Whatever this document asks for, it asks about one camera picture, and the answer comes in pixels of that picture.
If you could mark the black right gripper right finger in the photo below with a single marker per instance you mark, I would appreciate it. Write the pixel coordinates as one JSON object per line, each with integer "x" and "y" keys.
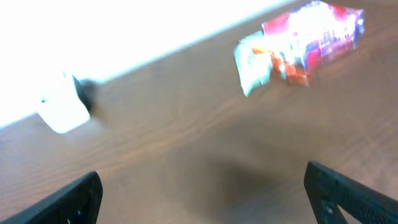
{"x": 329, "y": 191}

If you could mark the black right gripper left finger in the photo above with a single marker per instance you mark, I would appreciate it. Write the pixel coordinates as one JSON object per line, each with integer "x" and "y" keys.
{"x": 77, "y": 202}

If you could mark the orange chocolate bar wrapper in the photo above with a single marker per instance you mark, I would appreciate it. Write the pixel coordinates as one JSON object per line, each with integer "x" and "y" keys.
{"x": 292, "y": 72}

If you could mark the teal snack packet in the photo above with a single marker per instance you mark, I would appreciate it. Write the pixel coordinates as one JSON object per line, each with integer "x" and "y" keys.
{"x": 253, "y": 61}

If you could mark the purple pad package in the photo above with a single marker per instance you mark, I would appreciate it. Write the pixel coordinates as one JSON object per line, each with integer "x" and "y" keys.
{"x": 317, "y": 32}

